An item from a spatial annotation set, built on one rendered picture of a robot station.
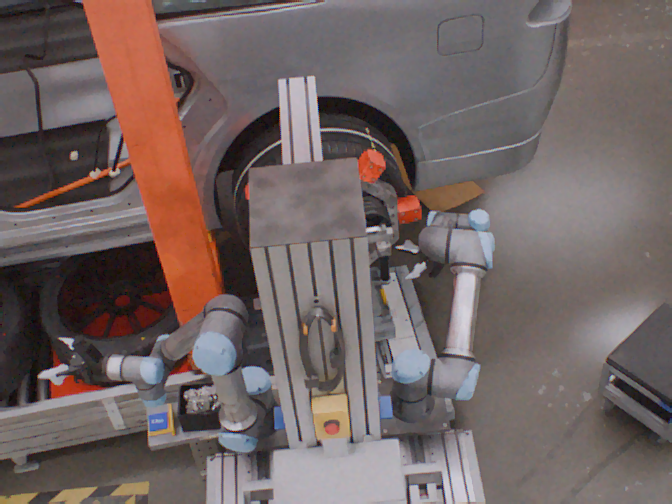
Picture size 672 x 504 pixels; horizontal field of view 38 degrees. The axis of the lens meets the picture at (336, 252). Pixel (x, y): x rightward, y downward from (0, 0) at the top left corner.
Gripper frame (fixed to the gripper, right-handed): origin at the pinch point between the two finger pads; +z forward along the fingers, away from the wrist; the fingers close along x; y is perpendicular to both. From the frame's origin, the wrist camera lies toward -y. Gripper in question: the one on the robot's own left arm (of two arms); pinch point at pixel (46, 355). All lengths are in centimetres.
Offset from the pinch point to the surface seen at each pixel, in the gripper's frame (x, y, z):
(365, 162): 104, 1, -78
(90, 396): 47, 78, 27
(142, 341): 66, 65, 9
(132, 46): 41, -81, -32
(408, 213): 110, 29, -91
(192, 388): 46, 65, -18
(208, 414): 34, 65, -28
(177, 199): 47, -24, -30
